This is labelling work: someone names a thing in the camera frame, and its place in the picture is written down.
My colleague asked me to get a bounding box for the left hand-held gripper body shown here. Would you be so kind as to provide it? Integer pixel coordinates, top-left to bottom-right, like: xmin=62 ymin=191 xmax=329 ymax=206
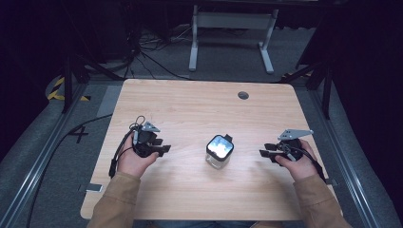
xmin=131 ymin=121 xmax=162 ymax=159

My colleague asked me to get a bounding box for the person's left hand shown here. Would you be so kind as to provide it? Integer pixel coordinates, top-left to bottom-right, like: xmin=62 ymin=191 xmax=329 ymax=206
xmin=116 ymin=135 xmax=160 ymax=179

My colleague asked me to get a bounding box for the black floor cable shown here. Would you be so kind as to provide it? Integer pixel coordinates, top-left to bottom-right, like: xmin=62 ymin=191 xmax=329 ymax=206
xmin=26 ymin=113 xmax=114 ymax=228

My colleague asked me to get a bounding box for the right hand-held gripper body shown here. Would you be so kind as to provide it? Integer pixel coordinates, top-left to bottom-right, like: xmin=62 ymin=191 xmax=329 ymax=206
xmin=276 ymin=128 xmax=315 ymax=162

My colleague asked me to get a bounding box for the black metal stand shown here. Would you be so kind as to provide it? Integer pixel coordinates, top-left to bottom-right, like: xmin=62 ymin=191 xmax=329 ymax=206
xmin=61 ymin=51 xmax=125 ymax=114
xmin=280 ymin=59 xmax=335 ymax=121

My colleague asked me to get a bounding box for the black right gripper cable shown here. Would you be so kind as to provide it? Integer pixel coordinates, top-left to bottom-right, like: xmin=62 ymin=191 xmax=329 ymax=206
xmin=282 ymin=142 xmax=328 ymax=184

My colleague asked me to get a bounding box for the aluminium floor rail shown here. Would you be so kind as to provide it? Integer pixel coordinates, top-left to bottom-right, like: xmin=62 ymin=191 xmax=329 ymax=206
xmin=308 ymin=89 xmax=386 ymax=228
xmin=0 ymin=83 xmax=89 ymax=228

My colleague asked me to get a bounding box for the grey tape strip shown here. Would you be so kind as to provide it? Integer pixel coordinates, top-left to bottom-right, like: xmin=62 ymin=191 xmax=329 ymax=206
xmin=78 ymin=182 xmax=105 ymax=194

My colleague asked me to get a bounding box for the person's right hand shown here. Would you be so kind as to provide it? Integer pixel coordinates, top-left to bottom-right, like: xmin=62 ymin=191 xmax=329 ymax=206
xmin=274 ymin=139 xmax=319 ymax=182

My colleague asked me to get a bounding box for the clear glass jar black lid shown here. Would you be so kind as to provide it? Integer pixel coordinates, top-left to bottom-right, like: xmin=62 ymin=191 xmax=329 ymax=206
xmin=204 ymin=133 xmax=236 ymax=170

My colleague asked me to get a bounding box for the yellow black hazard tape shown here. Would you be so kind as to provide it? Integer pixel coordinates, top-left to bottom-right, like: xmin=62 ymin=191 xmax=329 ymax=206
xmin=47 ymin=76 xmax=92 ymax=103

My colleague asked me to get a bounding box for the white metal table frame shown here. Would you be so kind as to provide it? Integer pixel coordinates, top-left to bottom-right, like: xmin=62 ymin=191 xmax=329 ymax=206
xmin=188 ymin=4 xmax=280 ymax=76

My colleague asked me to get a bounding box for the bundle of black floor cables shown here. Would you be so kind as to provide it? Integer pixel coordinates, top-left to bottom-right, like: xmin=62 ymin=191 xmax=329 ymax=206
xmin=122 ymin=23 xmax=195 ymax=82

